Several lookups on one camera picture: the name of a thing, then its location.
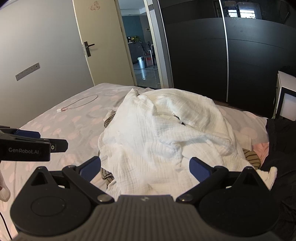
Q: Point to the white muslin shirt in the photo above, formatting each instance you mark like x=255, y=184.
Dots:
x=161, y=139

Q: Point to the brown striped garment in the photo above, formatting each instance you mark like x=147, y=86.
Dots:
x=252, y=158

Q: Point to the dark chair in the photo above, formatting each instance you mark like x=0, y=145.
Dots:
x=148, y=48

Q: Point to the pink cloth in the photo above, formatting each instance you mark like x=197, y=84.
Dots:
x=261, y=148

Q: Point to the dark sideboard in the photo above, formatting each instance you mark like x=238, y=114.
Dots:
x=134, y=51

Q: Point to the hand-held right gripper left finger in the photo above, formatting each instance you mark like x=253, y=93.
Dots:
x=90, y=167

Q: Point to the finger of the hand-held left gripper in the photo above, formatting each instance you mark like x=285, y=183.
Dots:
x=59, y=146
x=27, y=133

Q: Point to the pale door ornament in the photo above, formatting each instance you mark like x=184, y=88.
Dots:
x=94, y=6

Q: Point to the black wardrobe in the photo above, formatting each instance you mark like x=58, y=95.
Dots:
x=196, y=58

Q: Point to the white nightstand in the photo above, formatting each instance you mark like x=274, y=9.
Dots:
x=286, y=81

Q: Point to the dark cloth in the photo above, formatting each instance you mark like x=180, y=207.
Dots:
x=282, y=143

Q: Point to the person's left forearm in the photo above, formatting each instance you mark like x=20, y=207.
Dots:
x=4, y=192

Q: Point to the metal trash bin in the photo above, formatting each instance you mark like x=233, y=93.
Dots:
x=141, y=62

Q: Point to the grey wall outlet strip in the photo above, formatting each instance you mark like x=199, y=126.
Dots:
x=27, y=71

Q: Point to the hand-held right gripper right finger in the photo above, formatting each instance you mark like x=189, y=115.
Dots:
x=198, y=168

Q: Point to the polka dot bed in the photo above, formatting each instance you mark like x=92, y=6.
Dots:
x=57, y=120

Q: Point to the cream door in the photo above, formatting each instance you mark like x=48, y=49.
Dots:
x=104, y=46

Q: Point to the white door frame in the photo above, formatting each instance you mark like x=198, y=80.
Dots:
x=163, y=46

